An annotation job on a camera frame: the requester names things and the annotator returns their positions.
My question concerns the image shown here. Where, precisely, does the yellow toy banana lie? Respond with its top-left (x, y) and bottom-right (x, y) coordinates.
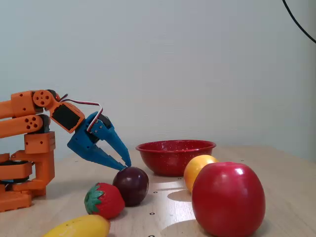
top-left (41, 214), bottom-right (111, 237)

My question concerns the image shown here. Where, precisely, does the toy orange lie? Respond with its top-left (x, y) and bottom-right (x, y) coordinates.
top-left (183, 155), bottom-right (220, 194)

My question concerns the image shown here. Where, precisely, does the dark purple toy plum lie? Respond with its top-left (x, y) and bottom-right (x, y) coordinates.
top-left (112, 166), bottom-right (150, 207)

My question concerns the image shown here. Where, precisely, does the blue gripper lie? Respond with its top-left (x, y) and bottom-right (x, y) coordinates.
top-left (67, 111), bottom-right (132, 172)

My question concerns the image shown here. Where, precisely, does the red speckled bowl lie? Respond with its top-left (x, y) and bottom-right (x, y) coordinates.
top-left (135, 139), bottom-right (217, 177)

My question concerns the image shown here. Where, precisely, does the red toy strawberry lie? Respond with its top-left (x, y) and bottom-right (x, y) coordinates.
top-left (83, 182), bottom-right (125, 220)

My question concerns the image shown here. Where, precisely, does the black hanging cable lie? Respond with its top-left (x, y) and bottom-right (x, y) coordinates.
top-left (282, 0), bottom-right (316, 44)

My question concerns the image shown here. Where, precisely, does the red white black servo wire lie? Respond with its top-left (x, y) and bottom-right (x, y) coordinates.
top-left (57, 93), bottom-right (104, 133)

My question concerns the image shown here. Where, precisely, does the red toy apple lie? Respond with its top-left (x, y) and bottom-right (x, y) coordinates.
top-left (191, 161), bottom-right (267, 237)

